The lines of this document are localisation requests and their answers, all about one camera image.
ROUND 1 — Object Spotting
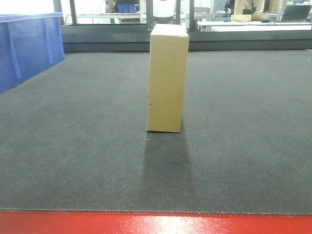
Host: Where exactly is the tall brown cardboard box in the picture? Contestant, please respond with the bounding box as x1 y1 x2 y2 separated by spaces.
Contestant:
147 24 189 133

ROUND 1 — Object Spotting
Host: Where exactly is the dark grey conveyor belt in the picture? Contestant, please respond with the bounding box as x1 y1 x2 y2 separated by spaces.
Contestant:
0 50 312 215

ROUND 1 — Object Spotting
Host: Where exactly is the red conveyor edge strip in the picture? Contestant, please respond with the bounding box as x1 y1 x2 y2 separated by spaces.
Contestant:
0 211 312 234

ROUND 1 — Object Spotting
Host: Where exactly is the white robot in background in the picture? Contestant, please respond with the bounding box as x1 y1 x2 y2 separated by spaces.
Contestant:
153 0 175 24

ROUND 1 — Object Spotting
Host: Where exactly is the white background table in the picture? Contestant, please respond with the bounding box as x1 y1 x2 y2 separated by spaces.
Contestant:
197 21 312 32

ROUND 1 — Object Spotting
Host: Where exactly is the large blue plastic crate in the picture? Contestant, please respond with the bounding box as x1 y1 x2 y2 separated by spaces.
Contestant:
0 12 65 93

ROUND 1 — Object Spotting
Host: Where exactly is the black conveyor frame rail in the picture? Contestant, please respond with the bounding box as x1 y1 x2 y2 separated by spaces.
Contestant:
61 24 312 53

